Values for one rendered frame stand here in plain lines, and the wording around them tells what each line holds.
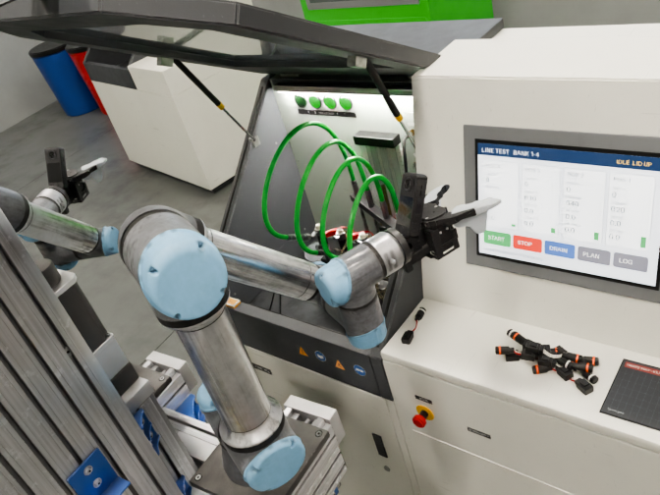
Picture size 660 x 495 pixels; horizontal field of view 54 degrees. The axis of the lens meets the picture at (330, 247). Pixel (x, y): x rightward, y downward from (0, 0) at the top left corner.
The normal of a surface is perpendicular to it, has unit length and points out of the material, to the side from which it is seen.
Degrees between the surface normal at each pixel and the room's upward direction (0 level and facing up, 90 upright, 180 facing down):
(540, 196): 76
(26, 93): 90
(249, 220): 90
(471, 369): 0
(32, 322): 90
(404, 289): 90
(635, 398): 0
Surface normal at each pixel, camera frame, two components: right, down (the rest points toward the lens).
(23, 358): 0.82, 0.12
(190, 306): 0.48, 0.26
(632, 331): -0.62, 0.37
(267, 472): 0.54, 0.47
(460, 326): -0.25, -0.80
